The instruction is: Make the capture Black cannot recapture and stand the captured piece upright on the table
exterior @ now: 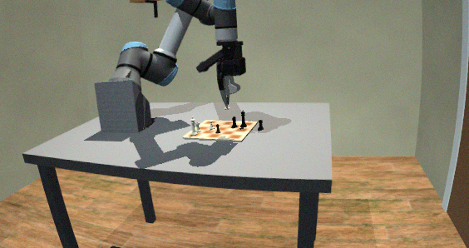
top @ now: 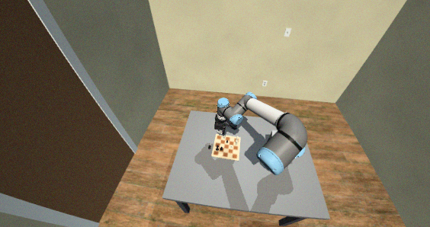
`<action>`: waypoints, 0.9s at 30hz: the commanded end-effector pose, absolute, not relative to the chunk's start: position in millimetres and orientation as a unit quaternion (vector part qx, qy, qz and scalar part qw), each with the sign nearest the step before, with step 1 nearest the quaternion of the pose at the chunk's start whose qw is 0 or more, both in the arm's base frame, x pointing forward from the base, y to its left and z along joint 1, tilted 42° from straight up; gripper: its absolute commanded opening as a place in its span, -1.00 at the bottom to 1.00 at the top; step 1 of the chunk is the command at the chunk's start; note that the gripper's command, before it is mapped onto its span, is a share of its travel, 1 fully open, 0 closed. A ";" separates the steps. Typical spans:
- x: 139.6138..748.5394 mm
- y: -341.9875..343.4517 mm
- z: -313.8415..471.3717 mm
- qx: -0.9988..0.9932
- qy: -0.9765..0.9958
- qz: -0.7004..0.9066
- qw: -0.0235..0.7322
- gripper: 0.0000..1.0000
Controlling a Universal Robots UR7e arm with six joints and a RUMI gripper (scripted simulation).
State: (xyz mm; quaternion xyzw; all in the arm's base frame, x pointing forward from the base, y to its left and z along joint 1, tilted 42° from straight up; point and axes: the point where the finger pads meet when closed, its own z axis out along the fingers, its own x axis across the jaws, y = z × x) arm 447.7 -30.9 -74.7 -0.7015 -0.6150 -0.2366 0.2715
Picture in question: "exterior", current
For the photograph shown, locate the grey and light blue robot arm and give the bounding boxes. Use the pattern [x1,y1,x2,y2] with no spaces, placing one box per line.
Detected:
[109,0,238,91]

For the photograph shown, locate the brown and cream chessboard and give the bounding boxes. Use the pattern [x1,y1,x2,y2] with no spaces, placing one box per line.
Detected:
[183,120,258,142]

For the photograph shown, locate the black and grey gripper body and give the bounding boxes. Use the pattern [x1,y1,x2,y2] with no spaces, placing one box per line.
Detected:
[216,41,246,76]

